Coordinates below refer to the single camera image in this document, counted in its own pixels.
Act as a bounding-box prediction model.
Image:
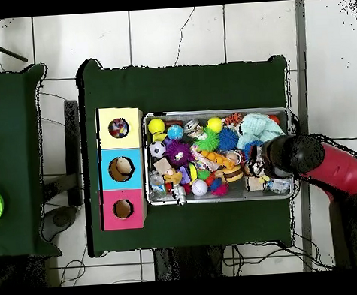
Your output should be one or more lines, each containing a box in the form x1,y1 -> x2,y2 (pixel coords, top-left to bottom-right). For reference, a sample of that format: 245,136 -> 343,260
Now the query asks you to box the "brown plush teddy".
162,167 -> 185,188

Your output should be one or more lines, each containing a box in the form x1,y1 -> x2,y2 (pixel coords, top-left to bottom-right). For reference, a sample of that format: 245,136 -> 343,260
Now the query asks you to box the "mint green cloth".
235,110 -> 286,149

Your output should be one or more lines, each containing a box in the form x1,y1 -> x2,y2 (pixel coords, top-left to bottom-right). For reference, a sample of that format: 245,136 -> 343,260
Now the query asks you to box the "clear mesh bin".
141,104 -> 295,208

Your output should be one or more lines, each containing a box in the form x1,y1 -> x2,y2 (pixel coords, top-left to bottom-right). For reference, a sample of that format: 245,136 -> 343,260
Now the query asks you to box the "wooden box with three holes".
95,105 -> 151,233

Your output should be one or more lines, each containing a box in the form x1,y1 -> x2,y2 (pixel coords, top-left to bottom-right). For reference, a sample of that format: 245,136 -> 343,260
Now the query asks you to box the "small globe ball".
167,124 -> 186,143

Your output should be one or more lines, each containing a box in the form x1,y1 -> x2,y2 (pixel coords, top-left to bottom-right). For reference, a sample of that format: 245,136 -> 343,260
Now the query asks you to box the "black and white soccer ball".
149,140 -> 168,160

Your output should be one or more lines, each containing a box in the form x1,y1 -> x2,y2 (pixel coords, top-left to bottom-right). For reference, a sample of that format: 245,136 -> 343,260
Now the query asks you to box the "green spiky ball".
194,127 -> 222,153

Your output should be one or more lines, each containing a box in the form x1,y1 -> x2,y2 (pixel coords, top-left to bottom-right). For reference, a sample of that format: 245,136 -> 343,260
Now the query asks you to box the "yellow ball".
206,116 -> 225,134
147,118 -> 167,137

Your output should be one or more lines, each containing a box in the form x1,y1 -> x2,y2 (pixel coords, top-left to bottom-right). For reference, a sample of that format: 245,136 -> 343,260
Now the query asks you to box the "orange bumpy toy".
202,148 -> 236,171

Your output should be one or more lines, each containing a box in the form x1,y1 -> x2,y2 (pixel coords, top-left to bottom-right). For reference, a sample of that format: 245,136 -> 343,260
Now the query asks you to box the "silver toy robot figure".
171,183 -> 189,207

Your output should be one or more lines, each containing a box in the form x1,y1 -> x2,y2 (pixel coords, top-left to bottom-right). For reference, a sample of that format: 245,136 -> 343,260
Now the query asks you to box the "blue spiky ball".
241,140 -> 265,161
216,127 -> 241,153

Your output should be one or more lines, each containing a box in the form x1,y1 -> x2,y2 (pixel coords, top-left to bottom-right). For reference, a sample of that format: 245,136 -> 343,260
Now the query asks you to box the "orange tiger plush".
223,111 -> 244,128

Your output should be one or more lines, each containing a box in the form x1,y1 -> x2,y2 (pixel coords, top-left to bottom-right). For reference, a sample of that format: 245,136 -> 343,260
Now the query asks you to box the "dark green table cloth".
75,46 -> 300,259

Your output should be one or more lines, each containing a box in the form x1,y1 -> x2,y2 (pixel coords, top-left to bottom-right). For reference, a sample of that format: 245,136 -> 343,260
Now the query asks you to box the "black upright panel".
60,98 -> 86,208

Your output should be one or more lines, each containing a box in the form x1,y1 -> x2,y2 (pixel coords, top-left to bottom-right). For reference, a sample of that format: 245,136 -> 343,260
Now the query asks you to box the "green cloth side table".
0,63 -> 59,260

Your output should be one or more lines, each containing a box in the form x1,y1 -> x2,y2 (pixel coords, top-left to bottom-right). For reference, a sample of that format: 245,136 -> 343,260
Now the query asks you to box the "black tripod leg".
0,18 -> 29,65

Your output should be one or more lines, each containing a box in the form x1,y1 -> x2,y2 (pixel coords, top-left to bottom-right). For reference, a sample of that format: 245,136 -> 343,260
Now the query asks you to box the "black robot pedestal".
151,242 -> 241,282

